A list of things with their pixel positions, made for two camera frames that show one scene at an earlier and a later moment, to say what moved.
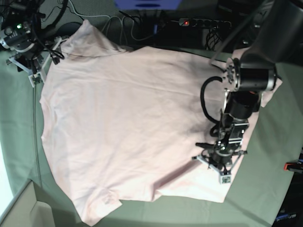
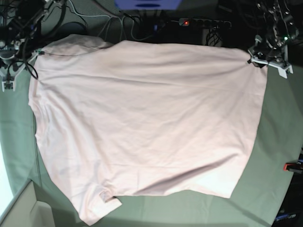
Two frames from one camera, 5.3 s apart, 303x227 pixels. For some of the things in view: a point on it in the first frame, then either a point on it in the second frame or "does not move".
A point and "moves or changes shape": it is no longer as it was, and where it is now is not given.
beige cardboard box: x=24 y=211 does not move
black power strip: x=191 y=21 does not move
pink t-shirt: x=120 y=122 moves or changes shape
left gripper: x=33 y=61 to x=10 y=66
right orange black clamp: x=297 y=167 does not move
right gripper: x=221 y=155 to x=269 y=51
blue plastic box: x=148 y=4 does not move
